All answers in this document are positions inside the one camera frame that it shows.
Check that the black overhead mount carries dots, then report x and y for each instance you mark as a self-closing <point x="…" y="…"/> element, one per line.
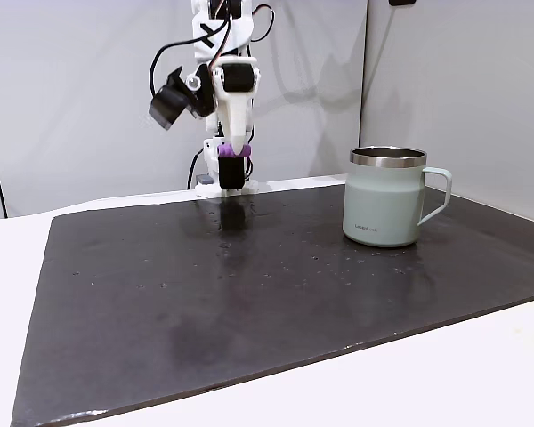
<point x="402" y="2"/>

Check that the purple pen grip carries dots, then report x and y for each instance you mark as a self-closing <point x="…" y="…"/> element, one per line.
<point x="224" y="151"/>

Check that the pale green steel mug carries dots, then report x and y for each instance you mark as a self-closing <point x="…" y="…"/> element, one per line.
<point x="378" y="200"/>

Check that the black camera box with mount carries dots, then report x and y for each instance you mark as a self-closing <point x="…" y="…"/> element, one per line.
<point x="167" y="107"/>

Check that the black table mat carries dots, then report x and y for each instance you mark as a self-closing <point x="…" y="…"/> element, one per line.
<point x="204" y="311"/>

